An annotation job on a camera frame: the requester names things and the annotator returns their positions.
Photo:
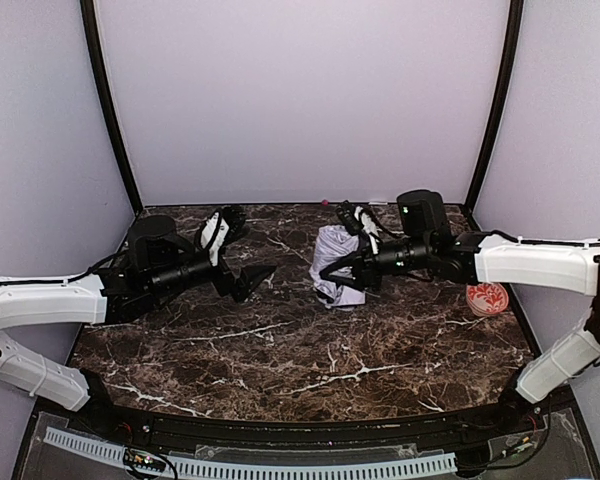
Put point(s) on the left black corner post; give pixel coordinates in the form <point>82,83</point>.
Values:
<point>108,110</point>

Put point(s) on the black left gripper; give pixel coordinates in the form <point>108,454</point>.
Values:
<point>224,278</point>

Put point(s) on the right black corner post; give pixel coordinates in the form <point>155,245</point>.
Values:
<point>500,94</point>

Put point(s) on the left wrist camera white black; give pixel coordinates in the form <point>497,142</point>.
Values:
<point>225,226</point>

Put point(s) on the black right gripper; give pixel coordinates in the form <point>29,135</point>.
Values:
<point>365,267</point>

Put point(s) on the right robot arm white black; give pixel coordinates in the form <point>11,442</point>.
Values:
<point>473,258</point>

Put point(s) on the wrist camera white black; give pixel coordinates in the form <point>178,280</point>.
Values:
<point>225,226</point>
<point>359,221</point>

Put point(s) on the red white patterned bowl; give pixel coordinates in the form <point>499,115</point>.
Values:
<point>487,299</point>

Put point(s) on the grey slotted cable duct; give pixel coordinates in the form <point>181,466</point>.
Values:
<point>233,463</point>

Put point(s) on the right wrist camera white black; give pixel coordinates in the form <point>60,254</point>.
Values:
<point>359,221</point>

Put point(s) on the black corner post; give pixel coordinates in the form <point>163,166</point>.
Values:
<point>108,110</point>
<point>500,94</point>

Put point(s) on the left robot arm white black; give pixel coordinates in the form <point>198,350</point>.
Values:
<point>156,265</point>

